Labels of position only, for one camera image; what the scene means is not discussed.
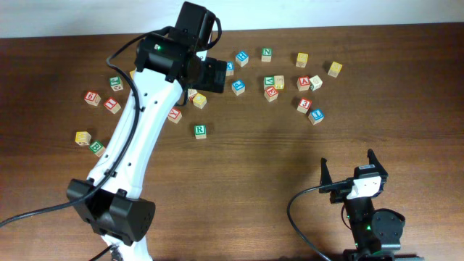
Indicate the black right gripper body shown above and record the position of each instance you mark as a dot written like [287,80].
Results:
[338,196]

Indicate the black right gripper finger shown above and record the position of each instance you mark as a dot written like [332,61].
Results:
[325,177]
[374,161]

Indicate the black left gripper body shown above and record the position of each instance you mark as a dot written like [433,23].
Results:
[214,76]

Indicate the green R block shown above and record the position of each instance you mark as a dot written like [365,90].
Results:
[200,131]

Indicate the yellow S block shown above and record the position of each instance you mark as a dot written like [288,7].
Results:
[302,59]

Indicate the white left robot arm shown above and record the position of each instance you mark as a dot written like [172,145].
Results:
[169,62]

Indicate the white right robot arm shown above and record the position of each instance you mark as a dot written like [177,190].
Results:
[376,232]

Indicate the blue X block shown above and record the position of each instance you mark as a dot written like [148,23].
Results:
[230,69]

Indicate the red leaf picture block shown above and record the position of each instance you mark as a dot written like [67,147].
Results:
[191,94]

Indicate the yellow block centre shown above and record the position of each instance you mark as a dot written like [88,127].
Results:
[199,101]

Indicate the blue block centre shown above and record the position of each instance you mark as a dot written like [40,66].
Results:
[238,87]

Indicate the blue H block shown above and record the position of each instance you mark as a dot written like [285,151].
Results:
[242,58]

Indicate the green N block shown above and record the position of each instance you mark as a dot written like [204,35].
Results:
[266,54]

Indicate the red Y block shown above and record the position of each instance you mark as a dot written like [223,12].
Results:
[174,115]

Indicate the green V block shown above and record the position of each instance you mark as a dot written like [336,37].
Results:
[269,81]

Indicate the blue I block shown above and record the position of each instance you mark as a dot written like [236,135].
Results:
[316,116]

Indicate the red E block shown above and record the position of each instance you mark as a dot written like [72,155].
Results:
[270,93]

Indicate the plain wooden picture block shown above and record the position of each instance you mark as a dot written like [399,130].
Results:
[279,82]

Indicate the red 3 block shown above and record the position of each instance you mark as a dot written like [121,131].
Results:
[304,105]

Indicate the red V block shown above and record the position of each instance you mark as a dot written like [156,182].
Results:
[303,83]

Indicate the green J block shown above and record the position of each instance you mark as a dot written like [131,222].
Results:
[116,83]

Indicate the white O block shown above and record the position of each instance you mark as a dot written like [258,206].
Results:
[315,82]

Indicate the yellow block far right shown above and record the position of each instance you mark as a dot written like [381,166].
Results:
[334,69]

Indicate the red 1 block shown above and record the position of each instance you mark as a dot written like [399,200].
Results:
[112,105]

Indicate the red 6 block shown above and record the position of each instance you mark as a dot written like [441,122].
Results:
[92,98]

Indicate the green B block lower left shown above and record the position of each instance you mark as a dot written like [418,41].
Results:
[97,148]

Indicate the yellow block lower left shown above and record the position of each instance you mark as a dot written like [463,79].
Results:
[82,138]

